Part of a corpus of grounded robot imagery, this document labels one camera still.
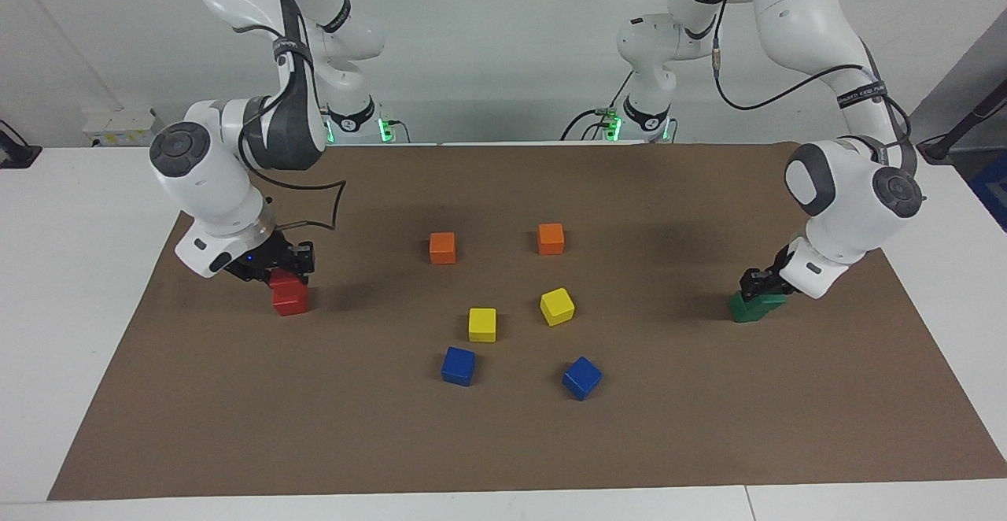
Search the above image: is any green wooden block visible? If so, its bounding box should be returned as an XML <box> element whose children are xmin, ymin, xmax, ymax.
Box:
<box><xmin>729</xmin><ymin>293</ymin><xmax>776</xmax><ymax>323</ymax></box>
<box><xmin>741</xmin><ymin>291</ymin><xmax>788</xmax><ymax>315</ymax></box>

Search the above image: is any brown table mat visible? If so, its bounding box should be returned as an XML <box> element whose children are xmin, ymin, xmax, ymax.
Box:
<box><xmin>47</xmin><ymin>142</ymin><xmax>1007</xmax><ymax>501</ymax></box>

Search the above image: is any blue wooden block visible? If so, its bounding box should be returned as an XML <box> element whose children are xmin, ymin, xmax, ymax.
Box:
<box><xmin>441</xmin><ymin>346</ymin><xmax>477</xmax><ymax>387</ymax></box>
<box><xmin>562</xmin><ymin>356</ymin><xmax>603</xmax><ymax>401</ymax></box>

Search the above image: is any yellow wooden block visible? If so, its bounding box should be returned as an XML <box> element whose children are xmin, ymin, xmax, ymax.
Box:
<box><xmin>468</xmin><ymin>308</ymin><xmax>498</xmax><ymax>343</ymax></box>
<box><xmin>540</xmin><ymin>287</ymin><xmax>576</xmax><ymax>327</ymax></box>

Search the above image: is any white power strip box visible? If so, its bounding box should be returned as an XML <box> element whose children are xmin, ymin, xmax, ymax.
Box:
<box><xmin>83</xmin><ymin>106</ymin><xmax>164</xmax><ymax>148</ymax></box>

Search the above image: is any black stand pole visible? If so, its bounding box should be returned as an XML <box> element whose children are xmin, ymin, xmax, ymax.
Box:
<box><xmin>917</xmin><ymin>79</ymin><xmax>1007</xmax><ymax>164</ymax></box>

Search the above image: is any blue crate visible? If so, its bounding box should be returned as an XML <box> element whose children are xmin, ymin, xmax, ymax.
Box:
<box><xmin>966</xmin><ymin>150</ymin><xmax>1007</xmax><ymax>232</ymax></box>

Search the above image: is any black left arm base cable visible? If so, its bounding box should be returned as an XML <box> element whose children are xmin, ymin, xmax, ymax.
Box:
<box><xmin>560</xmin><ymin>71</ymin><xmax>636</xmax><ymax>142</ymax></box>

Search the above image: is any black clamp mount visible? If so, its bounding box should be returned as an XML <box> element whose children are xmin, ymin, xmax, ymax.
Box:
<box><xmin>0</xmin><ymin>118</ymin><xmax>42</xmax><ymax>169</ymax></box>

